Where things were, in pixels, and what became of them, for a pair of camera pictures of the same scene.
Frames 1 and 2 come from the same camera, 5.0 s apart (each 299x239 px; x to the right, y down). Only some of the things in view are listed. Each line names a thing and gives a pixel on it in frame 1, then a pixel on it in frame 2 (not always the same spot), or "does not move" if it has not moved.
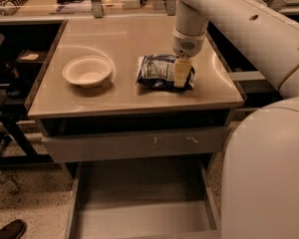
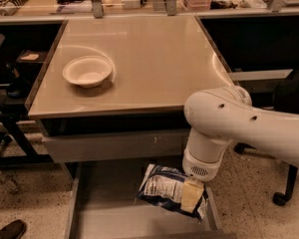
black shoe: x=12 y=230 does not move
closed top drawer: x=138 y=144 does not move
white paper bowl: x=87 y=71 does not move
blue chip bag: x=156 y=71 -> x=165 y=184
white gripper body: x=188 y=45 -> x=198 y=167
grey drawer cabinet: x=145 y=162 does not move
